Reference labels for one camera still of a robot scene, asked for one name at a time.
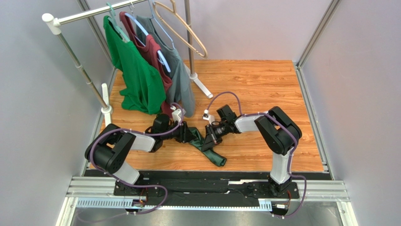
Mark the maroon hanging shirt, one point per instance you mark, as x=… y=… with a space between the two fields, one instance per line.
x=149 y=49

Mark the teal plastic hanger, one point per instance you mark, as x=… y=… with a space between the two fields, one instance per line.
x=120 y=32

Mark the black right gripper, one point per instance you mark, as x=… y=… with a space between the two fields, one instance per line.
x=210 y=134

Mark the aluminium front frame rail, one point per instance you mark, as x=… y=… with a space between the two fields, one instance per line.
x=324 y=202

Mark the aluminium frame rail right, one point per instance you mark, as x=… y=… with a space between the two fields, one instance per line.
x=306 y=78

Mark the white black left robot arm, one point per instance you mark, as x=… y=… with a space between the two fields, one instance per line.
x=110 y=148

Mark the grey-blue hanging shirt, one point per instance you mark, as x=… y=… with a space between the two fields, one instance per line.
x=180 y=90

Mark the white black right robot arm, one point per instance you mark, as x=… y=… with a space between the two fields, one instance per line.
x=279 y=132

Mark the dark green cloth napkin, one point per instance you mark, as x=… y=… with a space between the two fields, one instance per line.
x=213 y=157

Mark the green hanging t-shirt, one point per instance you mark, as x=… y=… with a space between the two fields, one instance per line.
x=144 y=89

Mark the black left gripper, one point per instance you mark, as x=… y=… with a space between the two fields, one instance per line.
x=185 y=134

